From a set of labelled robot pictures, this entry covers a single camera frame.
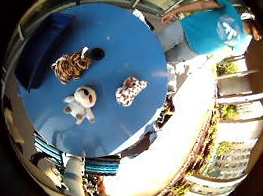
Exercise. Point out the black clutter at table edge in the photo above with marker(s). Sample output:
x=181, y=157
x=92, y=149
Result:
x=165, y=112

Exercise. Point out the white dog plush toy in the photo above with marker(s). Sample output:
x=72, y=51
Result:
x=84, y=97

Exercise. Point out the person in teal shirt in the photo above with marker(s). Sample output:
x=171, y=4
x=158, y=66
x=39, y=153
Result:
x=208, y=31

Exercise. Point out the brown spotted white plush toy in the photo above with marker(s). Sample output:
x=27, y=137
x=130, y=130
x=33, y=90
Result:
x=130, y=89

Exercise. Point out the tiger striped plush toy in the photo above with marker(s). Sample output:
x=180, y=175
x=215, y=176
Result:
x=70, y=66

